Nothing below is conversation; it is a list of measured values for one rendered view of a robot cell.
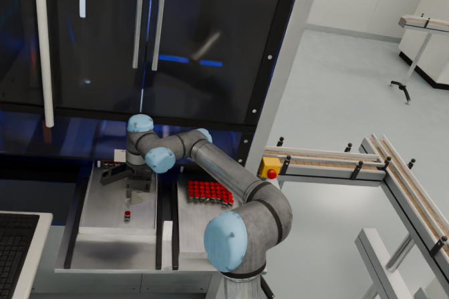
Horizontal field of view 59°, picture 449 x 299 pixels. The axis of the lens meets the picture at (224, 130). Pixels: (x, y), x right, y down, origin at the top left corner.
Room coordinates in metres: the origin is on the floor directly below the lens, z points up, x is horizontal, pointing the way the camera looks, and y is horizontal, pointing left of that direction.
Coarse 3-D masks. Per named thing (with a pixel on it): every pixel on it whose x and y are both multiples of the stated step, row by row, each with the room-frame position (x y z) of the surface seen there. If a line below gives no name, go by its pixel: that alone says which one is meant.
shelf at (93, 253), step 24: (168, 192) 1.14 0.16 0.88; (72, 216) 0.91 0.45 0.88; (168, 216) 1.02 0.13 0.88; (96, 240) 0.84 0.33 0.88; (120, 240) 0.86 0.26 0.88; (144, 240) 0.88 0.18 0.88; (72, 264) 0.73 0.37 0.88; (96, 264) 0.75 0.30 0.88; (120, 264) 0.77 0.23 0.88; (144, 264) 0.79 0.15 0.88; (192, 264) 0.83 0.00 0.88
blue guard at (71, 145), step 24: (0, 120) 1.02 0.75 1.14; (24, 120) 1.04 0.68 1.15; (72, 120) 1.08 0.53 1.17; (96, 120) 1.10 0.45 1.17; (0, 144) 1.02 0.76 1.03; (24, 144) 1.04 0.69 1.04; (48, 144) 1.06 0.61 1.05; (72, 144) 1.08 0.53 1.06; (96, 144) 1.10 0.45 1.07; (120, 144) 1.13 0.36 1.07; (216, 144) 1.22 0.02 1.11
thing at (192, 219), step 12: (180, 192) 1.15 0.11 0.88; (180, 204) 1.09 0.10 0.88; (192, 204) 1.10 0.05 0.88; (240, 204) 1.16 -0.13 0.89; (180, 216) 1.03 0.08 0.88; (192, 216) 1.04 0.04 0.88; (204, 216) 1.06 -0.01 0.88; (180, 228) 0.97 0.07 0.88; (192, 228) 0.98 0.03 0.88; (204, 228) 1.00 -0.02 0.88; (180, 240) 0.92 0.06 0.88; (192, 240) 0.93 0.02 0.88; (180, 252) 0.85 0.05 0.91; (192, 252) 0.86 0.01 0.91; (204, 252) 0.87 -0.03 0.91
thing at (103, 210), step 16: (96, 176) 1.13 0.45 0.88; (96, 192) 1.04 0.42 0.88; (112, 192) 1.06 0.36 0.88; (144, 192) 1.10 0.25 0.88; (96, 208) 0.97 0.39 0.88; (112, 208) 0.99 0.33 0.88; (144, 208) 1.02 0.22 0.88; (80, 224) 0.86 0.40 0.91; (96, 224) 0.90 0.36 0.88; (112, 224) 0.92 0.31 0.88; (128, 224) 0.93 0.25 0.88; (144, 224) 0.95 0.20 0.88
